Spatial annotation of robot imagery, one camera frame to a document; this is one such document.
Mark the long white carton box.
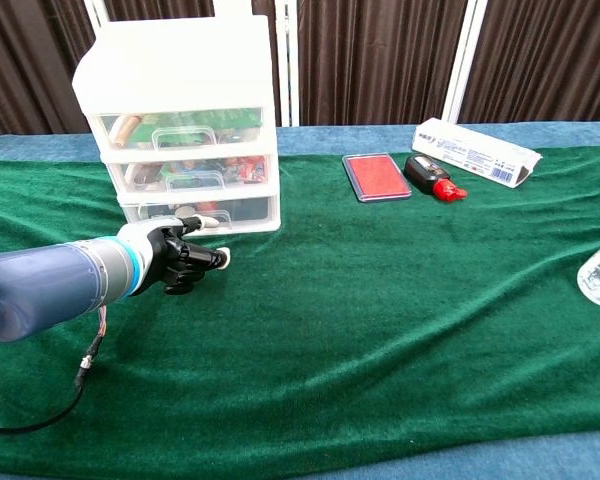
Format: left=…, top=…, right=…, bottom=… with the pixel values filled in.
left=411, top=117, right=543, bottom=190

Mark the wooden cylinder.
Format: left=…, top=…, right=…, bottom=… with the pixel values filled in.
left=110, top=115, right=142, bottom=148

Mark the green velvet cloth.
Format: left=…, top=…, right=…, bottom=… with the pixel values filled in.
left=0, top=144, right=600, bottom=469

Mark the black stamp with red cap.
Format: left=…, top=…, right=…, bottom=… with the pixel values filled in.
left=403, top=154, right=469, bottom=204

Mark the white drawer organizer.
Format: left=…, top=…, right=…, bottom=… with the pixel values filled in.
left=71, top=14, right=282, bottom=236

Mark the dark folding screen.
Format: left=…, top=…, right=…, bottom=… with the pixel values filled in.
left=0, top=0, right=600, bottom=141

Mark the red snack packet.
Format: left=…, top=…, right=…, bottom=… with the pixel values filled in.
left=227, top=156, right=267, bottom=182

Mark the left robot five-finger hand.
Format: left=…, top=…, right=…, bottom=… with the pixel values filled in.
left=115, top=213, right=232, bottom=297

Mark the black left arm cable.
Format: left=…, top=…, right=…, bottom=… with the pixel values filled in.
left=0, top=304, right=109, bottom=435

